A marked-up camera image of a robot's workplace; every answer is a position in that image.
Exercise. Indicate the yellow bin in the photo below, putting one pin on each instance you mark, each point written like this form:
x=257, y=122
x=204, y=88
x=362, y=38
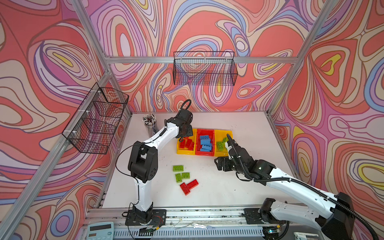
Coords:
x=186, y=151
x=219, y=136

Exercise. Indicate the left yellow bin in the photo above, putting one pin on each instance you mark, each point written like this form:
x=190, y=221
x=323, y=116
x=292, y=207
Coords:
x=186, y=151

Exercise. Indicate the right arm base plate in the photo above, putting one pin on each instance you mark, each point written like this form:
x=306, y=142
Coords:
x=254, y=217

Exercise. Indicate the cup of pencils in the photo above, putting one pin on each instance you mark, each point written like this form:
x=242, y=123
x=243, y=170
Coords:
x=150, y=122

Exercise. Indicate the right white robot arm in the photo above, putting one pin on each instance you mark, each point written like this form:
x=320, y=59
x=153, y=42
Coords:
x=332, y=214

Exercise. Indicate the wire basket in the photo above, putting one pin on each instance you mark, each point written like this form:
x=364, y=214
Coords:
x=204, y=68
x=100, y=114

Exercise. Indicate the calculator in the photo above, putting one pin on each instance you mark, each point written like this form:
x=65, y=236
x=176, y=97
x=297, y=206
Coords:
x=100, y=231

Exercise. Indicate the back wire basket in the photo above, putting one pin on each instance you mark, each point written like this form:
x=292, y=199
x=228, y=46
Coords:
x=204, y=68

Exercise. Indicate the white device bottom right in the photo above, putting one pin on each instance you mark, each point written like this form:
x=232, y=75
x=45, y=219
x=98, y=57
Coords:
x=306, y=236

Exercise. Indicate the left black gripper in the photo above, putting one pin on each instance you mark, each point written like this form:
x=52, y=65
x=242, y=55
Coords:
x=190, y=131

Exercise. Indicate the red middle bin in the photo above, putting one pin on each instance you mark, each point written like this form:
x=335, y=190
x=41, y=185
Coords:
x=201, y=132

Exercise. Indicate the red long brick diagonal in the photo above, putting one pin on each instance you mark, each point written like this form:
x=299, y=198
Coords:
x=192, y=184

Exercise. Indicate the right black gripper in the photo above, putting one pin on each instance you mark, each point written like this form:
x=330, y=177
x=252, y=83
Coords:
x=225, y=161

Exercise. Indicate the left wire basket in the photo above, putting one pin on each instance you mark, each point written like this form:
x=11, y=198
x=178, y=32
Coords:
x=100, y=114

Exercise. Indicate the red studded brick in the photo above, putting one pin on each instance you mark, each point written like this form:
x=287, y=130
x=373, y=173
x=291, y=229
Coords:
x=191, y=146

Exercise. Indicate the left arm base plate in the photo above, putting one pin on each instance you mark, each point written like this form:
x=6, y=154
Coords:
x=155, y=218

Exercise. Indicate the green brick square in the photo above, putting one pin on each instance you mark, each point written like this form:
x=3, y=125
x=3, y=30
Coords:
x=185, y=175

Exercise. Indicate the blue brick bottom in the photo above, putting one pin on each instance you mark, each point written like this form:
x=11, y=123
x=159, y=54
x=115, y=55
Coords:
x=206, y=147

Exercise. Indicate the green long brick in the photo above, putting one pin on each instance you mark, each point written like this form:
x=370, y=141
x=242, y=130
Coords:
x=178, y=168

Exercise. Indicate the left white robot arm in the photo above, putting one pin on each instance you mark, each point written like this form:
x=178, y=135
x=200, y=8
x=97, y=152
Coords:
x=143, y=163

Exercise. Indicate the red long brick bottom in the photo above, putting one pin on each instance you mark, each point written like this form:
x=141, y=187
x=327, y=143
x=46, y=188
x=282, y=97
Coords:
x=185, y=189

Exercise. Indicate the right yellow bin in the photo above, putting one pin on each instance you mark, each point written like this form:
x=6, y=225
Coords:
x=219, y=136

